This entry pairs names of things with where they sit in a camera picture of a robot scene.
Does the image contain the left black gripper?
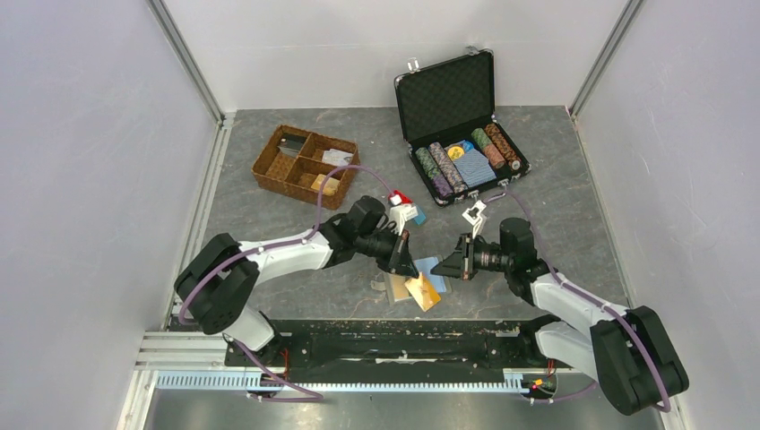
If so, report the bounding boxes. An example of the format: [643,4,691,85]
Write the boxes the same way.
[356,226,419,280]

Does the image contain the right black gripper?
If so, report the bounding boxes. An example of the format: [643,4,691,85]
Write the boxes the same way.
[430,232,513,280]

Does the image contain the gold credit card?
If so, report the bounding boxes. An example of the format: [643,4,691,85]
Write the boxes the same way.
[404,273,441,312]

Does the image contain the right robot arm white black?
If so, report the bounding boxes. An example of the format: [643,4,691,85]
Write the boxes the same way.
[432,218,690,416]

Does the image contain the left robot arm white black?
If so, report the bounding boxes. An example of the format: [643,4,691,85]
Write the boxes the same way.
[174,195,419,366]

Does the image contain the blue playing card deck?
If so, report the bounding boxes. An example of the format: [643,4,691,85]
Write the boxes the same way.
[453,149,497,188]

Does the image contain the gold cards in basket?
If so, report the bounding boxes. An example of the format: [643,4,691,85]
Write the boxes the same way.
[310,174,340,196]

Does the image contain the black cards in basket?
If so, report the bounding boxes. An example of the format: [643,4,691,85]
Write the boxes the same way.
[278,133,307,158]

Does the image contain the blue toy brick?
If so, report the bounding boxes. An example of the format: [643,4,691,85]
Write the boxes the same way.
[412,206,427,226]

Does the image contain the red toy brick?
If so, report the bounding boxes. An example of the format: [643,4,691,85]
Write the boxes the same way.
[389,190,412,206]

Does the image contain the purple poker chip row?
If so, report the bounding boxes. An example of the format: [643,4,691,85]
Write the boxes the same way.
[427,142,468,193]

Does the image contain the yellow dealer button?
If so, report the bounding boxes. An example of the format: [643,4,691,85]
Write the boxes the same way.
[446,144,466,160]

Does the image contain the green poker chip row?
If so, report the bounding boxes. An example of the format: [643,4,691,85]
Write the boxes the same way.
[415,147,453,197]

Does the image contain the green pink chip row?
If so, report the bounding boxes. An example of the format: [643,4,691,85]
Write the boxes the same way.
[471,128,505,169]

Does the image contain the brown poker chip row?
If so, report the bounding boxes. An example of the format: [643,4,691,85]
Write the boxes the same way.
[484,123,523,172]

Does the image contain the brown wicker divided basket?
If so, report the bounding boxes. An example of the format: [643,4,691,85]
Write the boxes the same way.
[251,125,360,204]

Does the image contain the black poker chip case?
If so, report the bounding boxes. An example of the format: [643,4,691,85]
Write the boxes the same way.
[393,47,531,207]

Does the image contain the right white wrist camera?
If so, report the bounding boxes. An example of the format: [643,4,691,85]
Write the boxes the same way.
[462,200,488,238]

